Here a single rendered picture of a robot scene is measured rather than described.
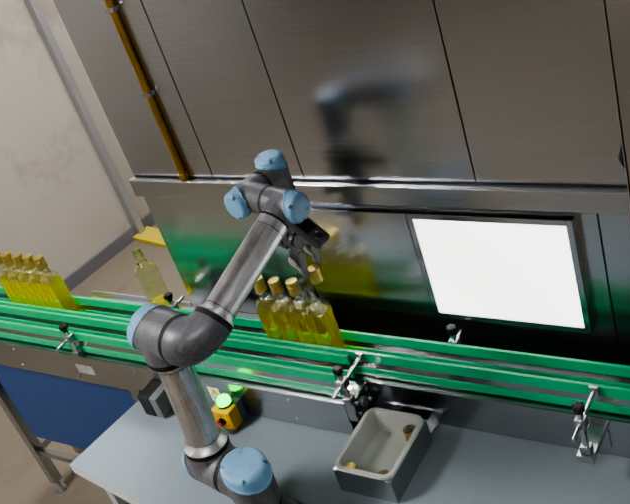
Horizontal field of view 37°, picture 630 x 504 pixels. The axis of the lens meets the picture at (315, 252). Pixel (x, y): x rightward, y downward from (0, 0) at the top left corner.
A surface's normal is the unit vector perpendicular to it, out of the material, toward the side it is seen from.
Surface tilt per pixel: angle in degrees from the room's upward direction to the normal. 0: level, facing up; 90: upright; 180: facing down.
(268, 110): 90
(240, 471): 9
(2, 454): 0
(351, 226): 90
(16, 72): 90
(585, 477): 0
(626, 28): 90
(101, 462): 0
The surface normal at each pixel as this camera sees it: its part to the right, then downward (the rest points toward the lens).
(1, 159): 0.74, 0.16
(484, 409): -0.48, 0.59
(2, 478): -0.29, -0.80
